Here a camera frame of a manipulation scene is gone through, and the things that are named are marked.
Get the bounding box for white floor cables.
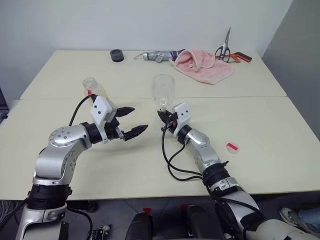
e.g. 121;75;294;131
0;199;27;222

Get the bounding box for black handled scissors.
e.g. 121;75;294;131
214;26;232;63

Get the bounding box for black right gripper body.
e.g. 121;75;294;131
161;112;179;134

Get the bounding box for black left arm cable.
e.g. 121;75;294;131
68;94;97;126

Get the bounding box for white sneaker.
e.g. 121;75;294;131
279;206;320;237

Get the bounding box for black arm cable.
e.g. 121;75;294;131
68;94;97;126
160;126;261;214

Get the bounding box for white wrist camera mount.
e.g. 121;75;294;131
90;95;114;144
173;102;192;137

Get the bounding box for black table caster base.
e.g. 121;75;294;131
65;199;99;214

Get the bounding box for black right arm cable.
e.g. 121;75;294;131
160;126;261;214

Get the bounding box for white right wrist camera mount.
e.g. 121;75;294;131
173;102;192;137

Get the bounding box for pink towel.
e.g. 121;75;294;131
170;48;235;86

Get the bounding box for clear plastic bottle upside-down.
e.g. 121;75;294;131
152;73;175;113

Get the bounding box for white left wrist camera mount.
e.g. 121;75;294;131
90;95;114;144

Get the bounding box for orange black hand saw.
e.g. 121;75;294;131
214;51;253;64

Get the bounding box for clear bottle cap red tape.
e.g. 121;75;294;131
225;141;242;154

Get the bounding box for dark laptop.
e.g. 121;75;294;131
0;84;10;124

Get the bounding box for small black wheeled device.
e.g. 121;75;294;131
90;223;113;240

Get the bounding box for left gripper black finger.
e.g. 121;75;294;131
123;124;149;141
116;106;136;119

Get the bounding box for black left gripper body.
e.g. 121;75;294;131
103;116;125;142

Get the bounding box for folded silver purple umbrella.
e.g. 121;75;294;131
133;49;187;64

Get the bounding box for clear plastic bottle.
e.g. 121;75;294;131
82;77;118;123

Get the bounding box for blue jeans leg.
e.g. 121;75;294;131
297;208;320;227

